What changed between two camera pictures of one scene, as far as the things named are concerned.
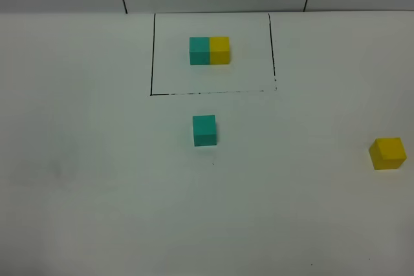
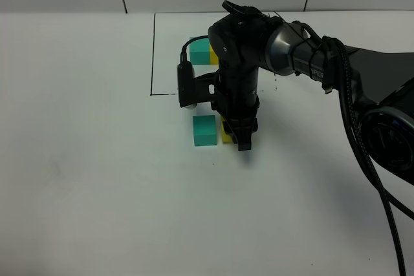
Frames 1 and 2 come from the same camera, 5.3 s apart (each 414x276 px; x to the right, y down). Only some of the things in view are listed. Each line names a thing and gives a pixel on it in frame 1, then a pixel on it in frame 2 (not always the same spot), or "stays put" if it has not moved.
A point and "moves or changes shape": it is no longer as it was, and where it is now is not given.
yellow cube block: x=387 y=153 moves or changes shape
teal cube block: x=204 y=130 stays put
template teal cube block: x=199 y=50 stays put
